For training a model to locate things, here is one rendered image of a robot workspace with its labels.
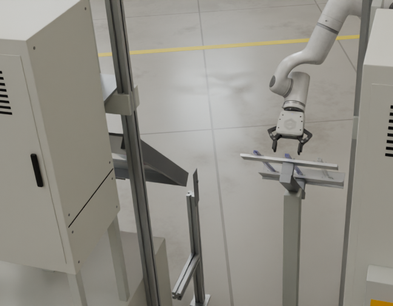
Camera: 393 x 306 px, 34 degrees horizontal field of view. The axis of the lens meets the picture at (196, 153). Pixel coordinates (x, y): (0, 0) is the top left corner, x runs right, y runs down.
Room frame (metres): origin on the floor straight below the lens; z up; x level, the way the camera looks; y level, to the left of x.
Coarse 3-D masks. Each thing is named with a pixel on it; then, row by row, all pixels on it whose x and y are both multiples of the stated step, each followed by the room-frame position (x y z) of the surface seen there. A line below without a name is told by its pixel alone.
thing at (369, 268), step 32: (384, 32) 1.29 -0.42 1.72; (384, 64) 1.13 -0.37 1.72; (384, 96) 1.12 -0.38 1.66; (384, 128) 1.12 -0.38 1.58; (384, 160) 1.12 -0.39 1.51; (352, 192) 1.14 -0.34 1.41; (384, 192) 1.11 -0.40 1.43; (352, 224) 1.14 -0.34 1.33; (384, 224) 1.11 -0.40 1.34; (352, 256) 1.13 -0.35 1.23; (384, 256) 1.11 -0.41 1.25; (352, 288) 1.13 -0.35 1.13; (384, 288) 1.05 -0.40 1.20
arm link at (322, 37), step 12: (312, 36) 2.26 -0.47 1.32; (324, 36) 2.23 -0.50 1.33; (336, 36) 2.25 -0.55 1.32; (312, 48) 2.23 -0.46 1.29; (324, 48) 2.22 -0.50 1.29; (288, 60) 2.21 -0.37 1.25; (300, 60) 2.20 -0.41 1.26; (312, 60) 2.20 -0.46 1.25; (276, 72) 2.21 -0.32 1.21; (288, 72) 2.18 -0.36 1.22; (276, 84) 2.18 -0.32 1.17; (288, 84) 2.18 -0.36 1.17
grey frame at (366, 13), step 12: (360, 24) 1.54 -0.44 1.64; (360, 36) 1.54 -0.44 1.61; (360, 48) 1.54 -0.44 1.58; (360, 60) 1.53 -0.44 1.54; (360, 72) 1.53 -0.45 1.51; (360, 84) 1.53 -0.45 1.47; (348, 180) 1.54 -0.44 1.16; (348, 192) 1.54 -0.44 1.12; (348, 204) 1.54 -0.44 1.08; (348, 216) 1.53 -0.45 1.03; (348, 228) 1.53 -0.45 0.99; (348, 240) 1.53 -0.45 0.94
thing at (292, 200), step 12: (288, 192) 1.98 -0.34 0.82; (300, 192) 1.97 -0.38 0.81; (288, 204) 1.96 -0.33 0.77; (300, 204) 1.98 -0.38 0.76; (288, 216) 1.96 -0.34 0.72; (300, 216) 1.98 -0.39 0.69; (288, 228) 1.96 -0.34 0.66; (300, 228) 1.99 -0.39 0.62; (288, 240) 1.96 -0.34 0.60; (288, 252) 1.96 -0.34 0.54; (288, 264) 1.96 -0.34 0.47; (288, 276) 1.96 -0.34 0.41; (288, 288) 1.95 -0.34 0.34; (288, 300) 1.95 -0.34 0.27
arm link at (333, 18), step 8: (328, 0) 2.30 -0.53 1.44; (336, 0) 2.27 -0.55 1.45; (344, 0) 2.27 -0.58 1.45; (352, 0) 2.27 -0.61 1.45; (360, 0) 2.28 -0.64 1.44; (392, 0) 2.27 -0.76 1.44; (328, 8) 2.27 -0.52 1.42; (336, 8) 2.26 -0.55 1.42; (344, 8) 2.26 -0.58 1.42; (352, 8) 2.27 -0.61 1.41; (360, 8) 2.28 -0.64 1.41; (384, 8) 2.26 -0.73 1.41; (392, 8) 2.26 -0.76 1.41; (320, 16) 2.29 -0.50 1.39; (328, 16) 2.25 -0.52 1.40; (336, 16) 2.25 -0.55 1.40; (344, 16) 2.26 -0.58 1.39; (360, 16) 2.30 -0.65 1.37; (328, 24) 2.24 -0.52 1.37; (336, 24) 2.24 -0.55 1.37
